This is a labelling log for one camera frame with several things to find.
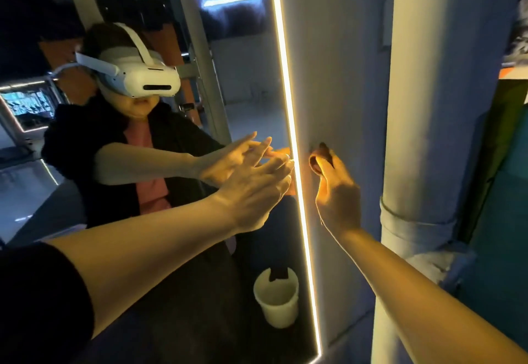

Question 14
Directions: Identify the person's left hand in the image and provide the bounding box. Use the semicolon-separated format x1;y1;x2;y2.
208;149;295;234

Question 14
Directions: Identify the person's right hand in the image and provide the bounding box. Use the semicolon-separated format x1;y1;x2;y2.
312;150;363;239

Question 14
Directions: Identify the dark brown cleaning cloth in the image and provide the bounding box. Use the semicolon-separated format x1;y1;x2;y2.
309;142;334;176

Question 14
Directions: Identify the person's left forearm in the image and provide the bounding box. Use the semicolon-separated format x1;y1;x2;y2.
45;195;240;338

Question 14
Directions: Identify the person's right forearm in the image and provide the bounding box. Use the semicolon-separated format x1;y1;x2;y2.
337;228;528;364

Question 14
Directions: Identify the white round pillar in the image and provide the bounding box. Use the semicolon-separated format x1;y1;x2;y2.
370;0;526;364

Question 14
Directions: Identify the teal wall panel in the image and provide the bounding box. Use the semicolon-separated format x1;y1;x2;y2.
455;79;528;352

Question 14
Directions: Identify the white wall junction box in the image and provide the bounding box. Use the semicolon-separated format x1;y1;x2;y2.
380;0;396;49

